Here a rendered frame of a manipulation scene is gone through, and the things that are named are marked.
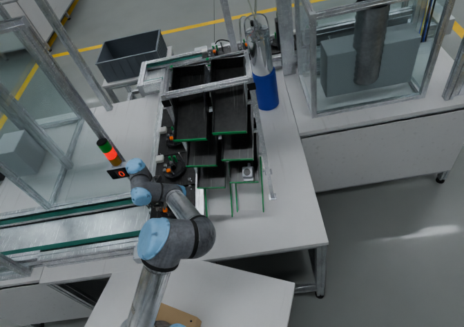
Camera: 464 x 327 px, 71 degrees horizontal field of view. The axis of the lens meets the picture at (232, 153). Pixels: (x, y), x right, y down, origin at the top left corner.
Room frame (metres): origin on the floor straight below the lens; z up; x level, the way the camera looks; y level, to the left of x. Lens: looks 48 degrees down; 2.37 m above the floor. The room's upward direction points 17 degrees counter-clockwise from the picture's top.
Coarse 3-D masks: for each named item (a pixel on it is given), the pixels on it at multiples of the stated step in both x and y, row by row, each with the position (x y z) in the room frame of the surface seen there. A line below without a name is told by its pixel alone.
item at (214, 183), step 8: (200, 168) 0.99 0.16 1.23; (208, 168) 0.98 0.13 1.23; (216, 168) 0.97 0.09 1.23; (224, 168) 0.94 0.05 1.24; (200, 176) 0.96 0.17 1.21; (208, 176) 0.95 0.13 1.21; (216, 176) 0.94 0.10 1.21; (224, 176) 0.91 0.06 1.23; (200, 184) 0.93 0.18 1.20; (208, 184) 0.92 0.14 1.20; (216, 184) 0.90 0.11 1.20; (224, 184) 0.88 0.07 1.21
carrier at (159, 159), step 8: (160, 160) 1.36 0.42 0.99; (168, 160) 1.36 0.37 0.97; (176, 160) 1.30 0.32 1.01; (184, 160) 1.32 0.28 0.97; (160, 168) 1.31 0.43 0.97; (176, 168) 1.26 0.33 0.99; (184, 168) 1.24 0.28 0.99; (192, 168) 1.24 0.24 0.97; (168, 176) 1.22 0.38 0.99; (176, 176) 1.20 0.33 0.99; (184, 176) 1.20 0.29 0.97; (192, 176) 1.18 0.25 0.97; (184, 184) 1.14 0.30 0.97; (192, 184) 1.13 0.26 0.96
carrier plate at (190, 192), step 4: (188, 188) 1.11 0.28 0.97; (192, 188) 1.10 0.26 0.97; (188, 192) 1.08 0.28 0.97; (192, 192) 1.07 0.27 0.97; (188, 196) 1.06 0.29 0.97; (192, 196) 1.05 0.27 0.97; (192, 200) 1.02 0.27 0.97; (152, 208) 1.05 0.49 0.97; (152, 212) 1.02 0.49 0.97; (156, 212) 1.02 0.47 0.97; (152, 216) 1.00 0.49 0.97; (156, 216) 0.99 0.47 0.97; (160, 216) 0.99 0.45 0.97
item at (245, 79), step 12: (204, 60) 1.16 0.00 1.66; (204, 84) 1.01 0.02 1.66; (216, 84) 0.98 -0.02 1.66; (228, 84) 0.98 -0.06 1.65; (240, 84) 0.97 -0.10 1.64; (168, 96) 1.01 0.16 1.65; (180, 96) 1.00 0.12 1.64; (252, 96) 0.96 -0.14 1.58; (168, 108) 1.02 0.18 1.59; (264, 144) 0.96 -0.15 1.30; (264, 156) 0.97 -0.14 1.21
